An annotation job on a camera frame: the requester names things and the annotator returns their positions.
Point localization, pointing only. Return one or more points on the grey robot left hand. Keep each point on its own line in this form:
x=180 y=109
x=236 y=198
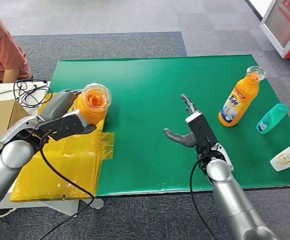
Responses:
x=57 y=104

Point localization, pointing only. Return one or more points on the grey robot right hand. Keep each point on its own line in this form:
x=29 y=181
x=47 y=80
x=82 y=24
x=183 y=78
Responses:
x=182 y=139

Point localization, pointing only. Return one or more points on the orange detergent bottle clear cap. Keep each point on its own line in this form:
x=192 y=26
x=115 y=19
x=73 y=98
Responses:
x=92 y=106

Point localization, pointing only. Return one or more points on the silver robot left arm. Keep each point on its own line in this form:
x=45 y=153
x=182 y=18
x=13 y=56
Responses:
x=8 y=165

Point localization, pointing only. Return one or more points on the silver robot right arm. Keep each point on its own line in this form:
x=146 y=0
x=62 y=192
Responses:
x=235 y=202

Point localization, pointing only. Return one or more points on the orange Tide bottle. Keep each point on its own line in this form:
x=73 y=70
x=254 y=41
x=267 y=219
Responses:
x=240 y=99

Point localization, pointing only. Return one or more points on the teal plastic bottle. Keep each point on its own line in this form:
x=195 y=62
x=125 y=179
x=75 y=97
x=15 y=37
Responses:
x=272 y=118

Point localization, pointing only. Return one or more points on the white shampoo bottle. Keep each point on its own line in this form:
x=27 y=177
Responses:
x=288 y=155

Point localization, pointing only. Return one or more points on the green table mat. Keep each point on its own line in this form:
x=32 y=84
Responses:
x=160 y=99

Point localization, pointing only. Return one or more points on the yellow taped cardboard tray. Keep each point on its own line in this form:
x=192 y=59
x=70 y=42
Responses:
x=60 y=165

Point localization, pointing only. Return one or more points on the white side table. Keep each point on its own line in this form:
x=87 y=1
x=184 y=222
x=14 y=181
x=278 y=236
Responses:
x=0 y=91

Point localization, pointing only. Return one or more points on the person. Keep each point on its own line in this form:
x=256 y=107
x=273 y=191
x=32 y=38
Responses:
x=2 y=49

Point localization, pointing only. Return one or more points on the white table foot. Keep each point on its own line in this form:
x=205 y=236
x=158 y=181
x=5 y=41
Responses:
x=96 y=203

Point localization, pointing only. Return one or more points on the red and white display cabinet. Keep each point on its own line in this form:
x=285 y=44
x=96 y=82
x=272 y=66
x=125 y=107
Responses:
x=285 y=26

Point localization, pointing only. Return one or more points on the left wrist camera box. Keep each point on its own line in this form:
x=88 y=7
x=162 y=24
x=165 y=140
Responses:
x=65 y=127

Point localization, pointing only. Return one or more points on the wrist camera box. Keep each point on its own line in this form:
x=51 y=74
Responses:
x=202 y=132
x=65 y=127

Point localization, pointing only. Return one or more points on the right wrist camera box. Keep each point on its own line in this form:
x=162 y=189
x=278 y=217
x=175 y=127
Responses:
x=202 y=132

